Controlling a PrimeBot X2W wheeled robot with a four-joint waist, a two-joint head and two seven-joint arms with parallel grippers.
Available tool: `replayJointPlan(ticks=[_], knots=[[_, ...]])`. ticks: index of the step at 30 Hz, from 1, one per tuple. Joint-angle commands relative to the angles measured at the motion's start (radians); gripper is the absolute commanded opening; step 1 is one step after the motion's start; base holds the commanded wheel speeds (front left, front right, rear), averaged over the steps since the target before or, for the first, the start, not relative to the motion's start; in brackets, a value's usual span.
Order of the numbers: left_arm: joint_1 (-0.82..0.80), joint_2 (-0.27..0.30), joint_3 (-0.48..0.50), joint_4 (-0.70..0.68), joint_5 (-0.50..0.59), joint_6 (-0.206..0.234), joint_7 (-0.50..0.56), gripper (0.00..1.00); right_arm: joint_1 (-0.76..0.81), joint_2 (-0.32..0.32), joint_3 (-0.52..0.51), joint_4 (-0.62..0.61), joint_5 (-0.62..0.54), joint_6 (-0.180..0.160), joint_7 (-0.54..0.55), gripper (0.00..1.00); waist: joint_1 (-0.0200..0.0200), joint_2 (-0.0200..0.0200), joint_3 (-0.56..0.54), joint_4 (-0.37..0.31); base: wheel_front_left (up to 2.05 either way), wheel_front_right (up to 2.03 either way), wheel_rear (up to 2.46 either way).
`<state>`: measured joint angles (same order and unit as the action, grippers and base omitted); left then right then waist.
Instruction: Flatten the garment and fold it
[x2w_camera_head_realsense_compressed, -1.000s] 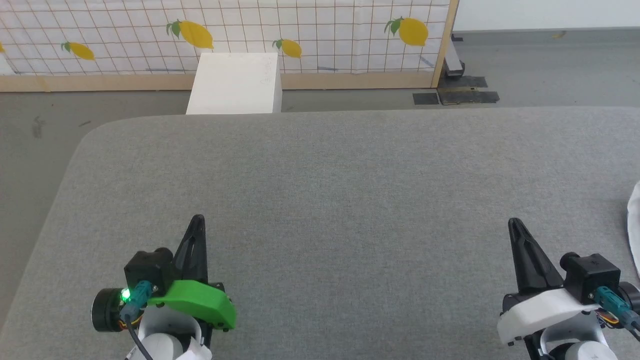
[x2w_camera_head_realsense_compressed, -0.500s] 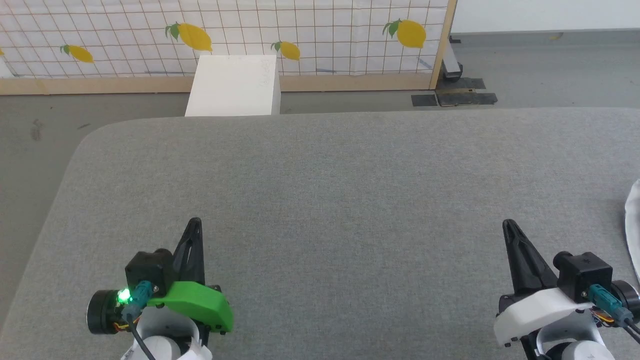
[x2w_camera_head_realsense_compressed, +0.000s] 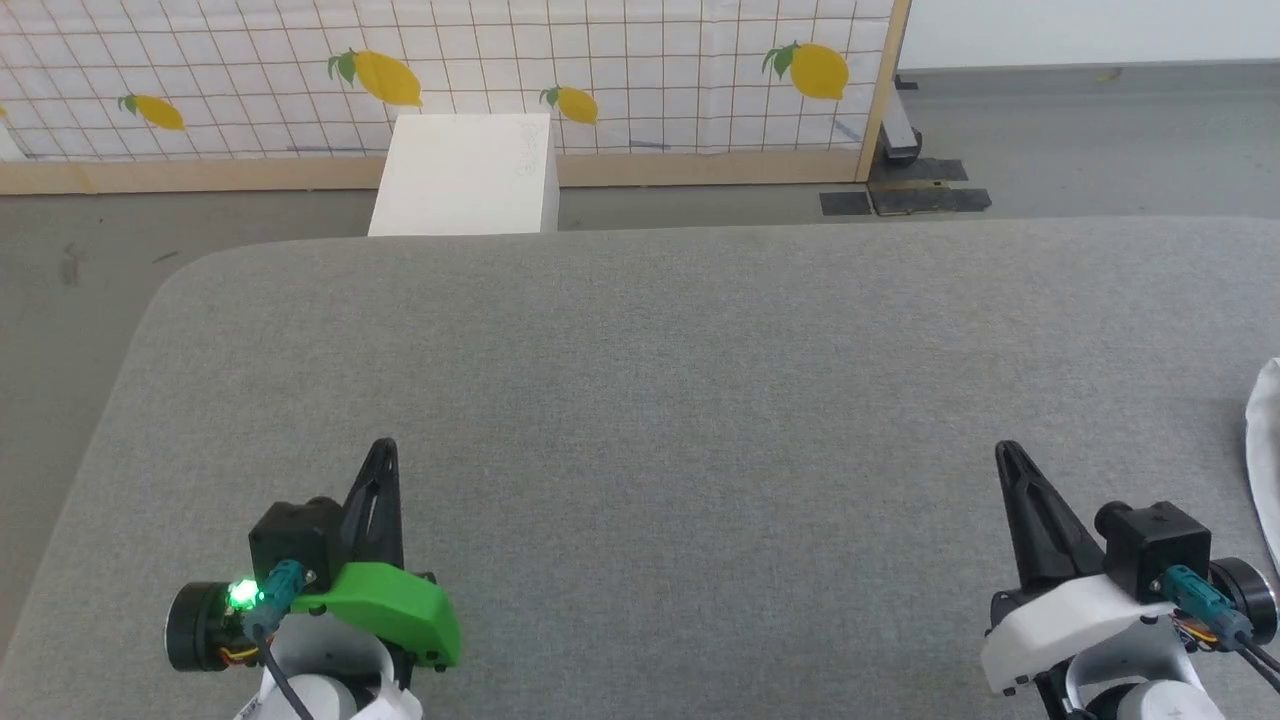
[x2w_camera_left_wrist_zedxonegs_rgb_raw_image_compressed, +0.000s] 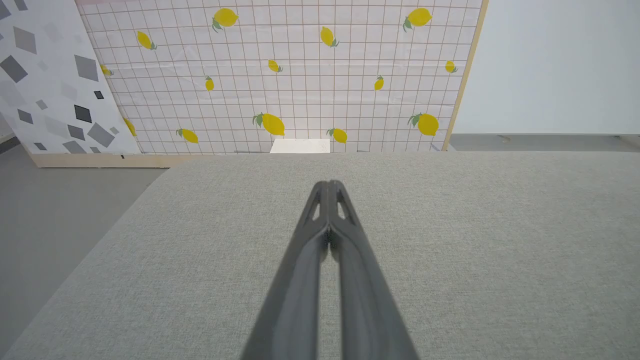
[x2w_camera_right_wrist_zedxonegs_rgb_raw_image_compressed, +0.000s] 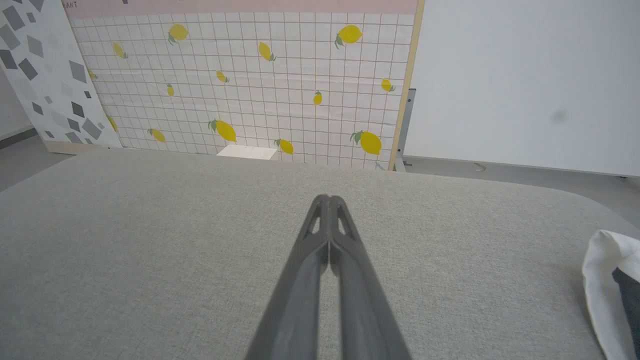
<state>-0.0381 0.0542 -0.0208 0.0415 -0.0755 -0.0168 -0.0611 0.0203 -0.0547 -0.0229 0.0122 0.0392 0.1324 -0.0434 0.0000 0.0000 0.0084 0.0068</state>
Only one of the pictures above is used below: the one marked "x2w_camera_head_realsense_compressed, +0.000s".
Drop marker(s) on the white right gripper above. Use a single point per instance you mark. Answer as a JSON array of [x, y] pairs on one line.
[[1070, 625]]

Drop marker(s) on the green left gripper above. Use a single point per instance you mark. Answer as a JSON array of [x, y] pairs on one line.
[[400, 610]]

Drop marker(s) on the white shirt with black sleeves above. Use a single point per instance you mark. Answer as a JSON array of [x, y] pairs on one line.
[[1265, 450]]

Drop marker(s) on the large black floor mat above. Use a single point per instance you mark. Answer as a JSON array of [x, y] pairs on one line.
[[930, 201]]

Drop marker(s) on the white box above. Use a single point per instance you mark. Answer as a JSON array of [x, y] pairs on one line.
[[465, 175]]

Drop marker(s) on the small black floor mat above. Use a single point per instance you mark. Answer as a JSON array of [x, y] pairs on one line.
[[846, 203]]

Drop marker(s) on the grey partition foot with caster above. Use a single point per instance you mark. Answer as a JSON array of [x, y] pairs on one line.
[[900, 130]]

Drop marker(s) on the lemon print grid partition panel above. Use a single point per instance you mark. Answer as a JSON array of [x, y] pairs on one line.
[[650, 60]]

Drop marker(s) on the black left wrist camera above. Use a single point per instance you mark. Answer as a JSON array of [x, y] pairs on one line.
[[295, 535]]

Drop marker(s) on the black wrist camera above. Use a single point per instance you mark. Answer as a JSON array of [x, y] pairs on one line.
[[295, 535], [1160, 545]]

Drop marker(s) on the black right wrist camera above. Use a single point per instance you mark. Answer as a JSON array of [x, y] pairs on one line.
[[1160, 545]]

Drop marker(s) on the black floor base plate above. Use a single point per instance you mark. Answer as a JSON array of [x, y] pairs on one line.
[[920, 170]]

